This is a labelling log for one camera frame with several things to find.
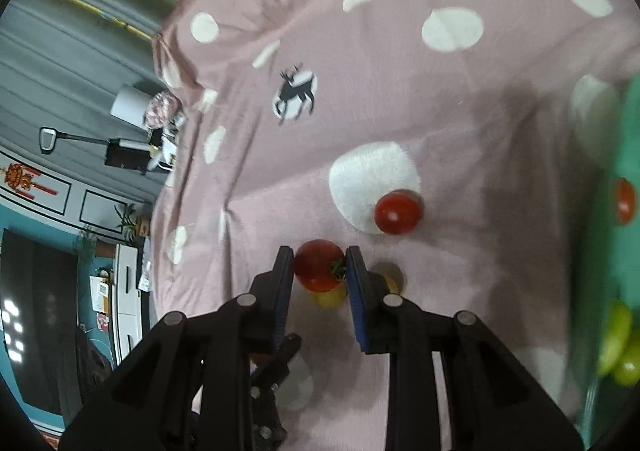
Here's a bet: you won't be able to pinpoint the pink polka dot blanket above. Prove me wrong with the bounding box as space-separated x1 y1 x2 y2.
147 0 640 451

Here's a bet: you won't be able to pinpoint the dark chair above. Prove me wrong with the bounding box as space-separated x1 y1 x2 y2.
75 326 113 392

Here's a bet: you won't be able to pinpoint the small green tomato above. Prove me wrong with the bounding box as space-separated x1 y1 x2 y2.
612 331 640 388

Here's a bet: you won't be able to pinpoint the red tomato with green stem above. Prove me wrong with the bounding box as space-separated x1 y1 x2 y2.
292 239 348 293

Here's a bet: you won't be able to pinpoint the dark television screen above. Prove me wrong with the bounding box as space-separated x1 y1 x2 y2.
0 228 83 424

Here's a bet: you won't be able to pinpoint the white cabinet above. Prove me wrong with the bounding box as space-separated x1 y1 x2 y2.
112 243 146 367

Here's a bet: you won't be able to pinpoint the potted green plant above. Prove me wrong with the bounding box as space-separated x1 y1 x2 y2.
80 226 113 257
115 204 151 244

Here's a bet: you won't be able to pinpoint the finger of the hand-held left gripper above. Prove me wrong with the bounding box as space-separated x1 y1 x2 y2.
249 332 303 451

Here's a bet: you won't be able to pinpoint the black stick vacuum cleaner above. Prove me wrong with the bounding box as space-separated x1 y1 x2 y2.
39 127 173 174

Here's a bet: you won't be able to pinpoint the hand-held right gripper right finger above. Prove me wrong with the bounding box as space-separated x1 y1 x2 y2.
346 246 585 451

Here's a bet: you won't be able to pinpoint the pink crumpled cloth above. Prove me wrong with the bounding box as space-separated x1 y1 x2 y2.
146 91 181 129

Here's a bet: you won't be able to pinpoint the large green tomato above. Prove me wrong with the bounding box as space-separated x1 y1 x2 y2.
597 301 633 377

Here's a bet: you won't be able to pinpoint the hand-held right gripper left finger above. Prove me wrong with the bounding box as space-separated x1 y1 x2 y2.
59 246 296 451

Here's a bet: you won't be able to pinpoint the papers on wall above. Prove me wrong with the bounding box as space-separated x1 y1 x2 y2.
90 275 113 312

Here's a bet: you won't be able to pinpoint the white lampshade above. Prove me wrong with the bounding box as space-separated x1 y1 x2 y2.
110 85 151 127

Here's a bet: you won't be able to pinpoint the green plastic tray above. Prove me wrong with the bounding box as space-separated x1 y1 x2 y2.
570 76 640 447

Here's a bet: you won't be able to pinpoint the small tan round fruit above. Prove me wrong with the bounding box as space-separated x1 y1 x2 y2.
377 272 401 297
312 283 348 309

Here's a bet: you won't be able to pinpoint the red knot wall ornament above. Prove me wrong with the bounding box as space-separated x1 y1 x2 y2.
0 162 58 197

